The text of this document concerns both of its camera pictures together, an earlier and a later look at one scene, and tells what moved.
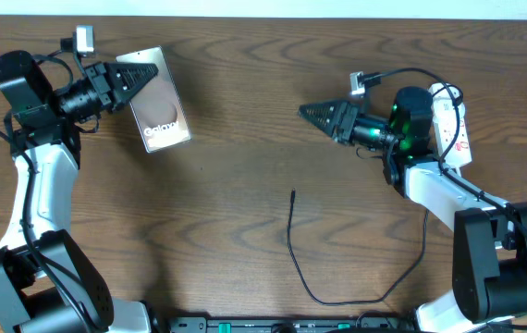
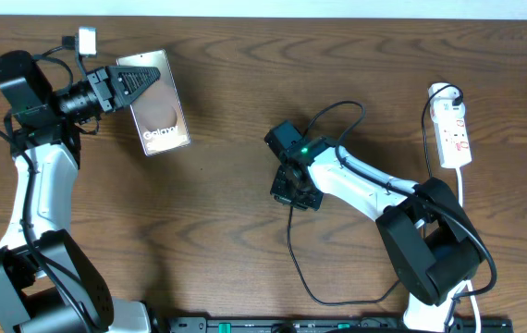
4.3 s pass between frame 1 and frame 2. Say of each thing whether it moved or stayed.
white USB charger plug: stayed
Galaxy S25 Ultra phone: stayed
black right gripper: moved
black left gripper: stayed
